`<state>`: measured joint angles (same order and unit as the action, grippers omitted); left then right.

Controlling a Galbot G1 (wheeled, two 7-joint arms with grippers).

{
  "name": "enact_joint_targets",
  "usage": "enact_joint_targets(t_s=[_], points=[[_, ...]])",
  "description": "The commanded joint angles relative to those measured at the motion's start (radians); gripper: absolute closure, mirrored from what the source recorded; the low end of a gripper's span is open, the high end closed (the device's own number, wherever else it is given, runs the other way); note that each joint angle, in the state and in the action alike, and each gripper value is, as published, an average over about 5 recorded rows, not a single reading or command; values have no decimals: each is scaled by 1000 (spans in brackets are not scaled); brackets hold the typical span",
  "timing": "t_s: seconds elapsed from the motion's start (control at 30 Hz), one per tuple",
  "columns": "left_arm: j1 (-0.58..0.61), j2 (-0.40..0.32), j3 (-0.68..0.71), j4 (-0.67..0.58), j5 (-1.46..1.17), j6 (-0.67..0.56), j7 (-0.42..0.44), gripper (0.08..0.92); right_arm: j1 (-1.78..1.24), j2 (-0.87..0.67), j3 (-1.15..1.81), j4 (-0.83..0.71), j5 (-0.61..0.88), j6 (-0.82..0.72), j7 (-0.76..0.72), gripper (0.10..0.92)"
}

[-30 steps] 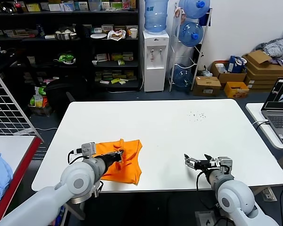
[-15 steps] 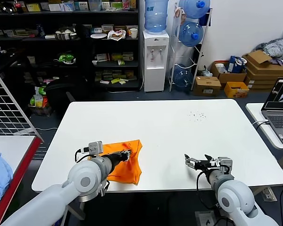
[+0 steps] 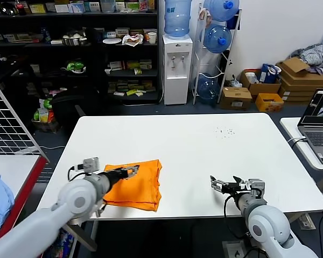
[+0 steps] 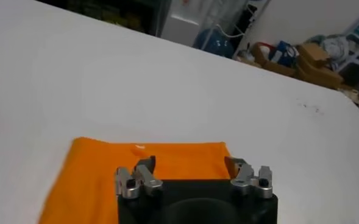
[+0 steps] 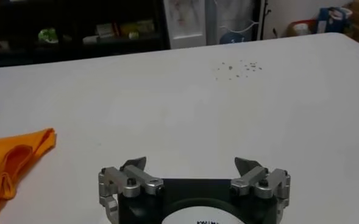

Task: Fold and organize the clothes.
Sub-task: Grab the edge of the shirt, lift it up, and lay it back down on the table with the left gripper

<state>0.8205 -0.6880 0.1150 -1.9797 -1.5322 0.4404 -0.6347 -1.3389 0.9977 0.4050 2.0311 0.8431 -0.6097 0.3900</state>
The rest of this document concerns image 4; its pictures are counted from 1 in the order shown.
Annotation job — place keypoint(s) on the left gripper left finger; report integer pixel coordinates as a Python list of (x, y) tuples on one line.
[(142, 178)]

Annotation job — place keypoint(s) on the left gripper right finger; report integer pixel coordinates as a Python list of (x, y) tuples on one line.
[(246, 178)]

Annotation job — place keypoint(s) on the orange t-shirt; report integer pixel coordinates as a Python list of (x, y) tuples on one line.
[(84, 182)]

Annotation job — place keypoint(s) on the grey striped clothes pile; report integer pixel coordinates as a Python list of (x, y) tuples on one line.
[(337, 48)]

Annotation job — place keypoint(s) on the large white table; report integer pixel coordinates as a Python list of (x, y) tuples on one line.
[(167, 91)]

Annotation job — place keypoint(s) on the open cardboard box red rim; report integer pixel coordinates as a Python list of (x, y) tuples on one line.
[(276, 68)]

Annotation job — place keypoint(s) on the large cardboard box open flap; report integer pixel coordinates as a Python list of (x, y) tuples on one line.
[(316, 73)]

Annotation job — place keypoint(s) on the blue shopping bag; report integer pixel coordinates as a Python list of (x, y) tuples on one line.
[(284, 53)]

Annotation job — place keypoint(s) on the large blue water jug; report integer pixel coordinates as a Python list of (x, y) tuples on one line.
[(212, 42)]

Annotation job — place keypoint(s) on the white water dispenser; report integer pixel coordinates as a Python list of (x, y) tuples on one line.
[(179, 30)]

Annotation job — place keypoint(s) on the white metal storage rack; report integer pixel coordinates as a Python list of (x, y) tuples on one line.
[(354, 60)]

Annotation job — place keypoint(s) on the black shelving unit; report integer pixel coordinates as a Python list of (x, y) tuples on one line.
[(121, 15)]

